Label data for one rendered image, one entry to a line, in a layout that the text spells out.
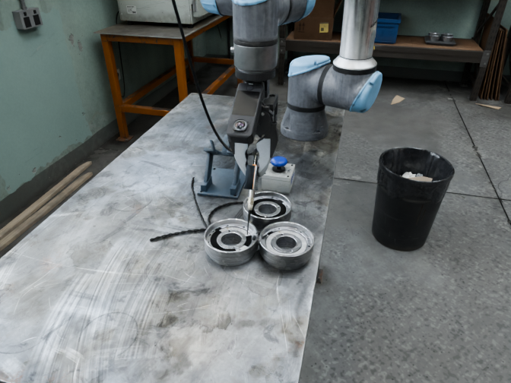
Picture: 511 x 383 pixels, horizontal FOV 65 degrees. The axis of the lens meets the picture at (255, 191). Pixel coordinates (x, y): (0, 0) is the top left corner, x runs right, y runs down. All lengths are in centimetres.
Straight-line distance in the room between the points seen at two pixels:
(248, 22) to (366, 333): 134
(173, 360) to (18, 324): 27
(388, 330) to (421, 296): 26
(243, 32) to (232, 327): 47
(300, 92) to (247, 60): 52
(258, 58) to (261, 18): 6
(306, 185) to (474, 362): 105
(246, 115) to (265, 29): 14
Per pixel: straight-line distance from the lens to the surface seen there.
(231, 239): 82
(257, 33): 69
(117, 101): 312
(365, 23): 110
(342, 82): 113
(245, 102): 70
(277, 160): 96
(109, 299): 76
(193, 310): 71
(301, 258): 75
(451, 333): 186
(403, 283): 198
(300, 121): 122
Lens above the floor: 133
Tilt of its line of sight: 33 degrees down
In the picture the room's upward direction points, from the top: straight up
